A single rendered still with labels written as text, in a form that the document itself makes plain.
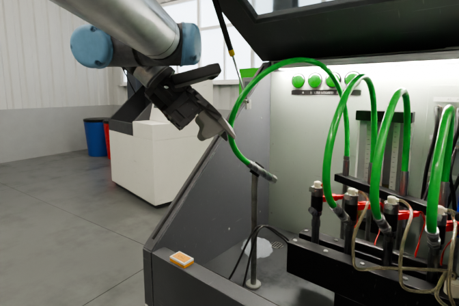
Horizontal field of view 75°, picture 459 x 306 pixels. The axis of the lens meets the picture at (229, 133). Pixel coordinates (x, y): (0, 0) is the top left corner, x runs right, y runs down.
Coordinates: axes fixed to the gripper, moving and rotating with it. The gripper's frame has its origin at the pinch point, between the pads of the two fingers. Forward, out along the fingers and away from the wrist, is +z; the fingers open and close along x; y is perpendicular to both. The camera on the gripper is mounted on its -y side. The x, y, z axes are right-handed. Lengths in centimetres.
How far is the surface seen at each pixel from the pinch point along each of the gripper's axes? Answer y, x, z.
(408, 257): -5.5, 12.8, 44.5
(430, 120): -40, 4, 36
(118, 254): 92, -203, 26
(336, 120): -11.3, 19.5, 10.3
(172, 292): 35.2, -6.9, 16.7
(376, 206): -3.2, 23.9, 23.4
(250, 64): -212, -417, -7
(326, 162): -4.1, 19.7, 13.8
